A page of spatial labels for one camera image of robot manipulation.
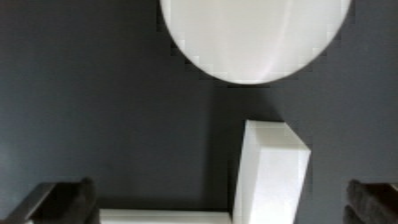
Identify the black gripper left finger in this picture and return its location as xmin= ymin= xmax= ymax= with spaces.
xmin=0 ymin=178 xmax=98 ymax=224

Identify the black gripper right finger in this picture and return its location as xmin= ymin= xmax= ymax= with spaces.
xmin=344 ymin=180 xmax=398 ymax=224

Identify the white lamp bulb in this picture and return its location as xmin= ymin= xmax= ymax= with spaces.
xmin=161 ymin=0 xmax=352 ymax=85

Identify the white U-shaped border frame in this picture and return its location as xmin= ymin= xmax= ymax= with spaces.
xmin=100 ymin=120 xmax=312 ymax=224

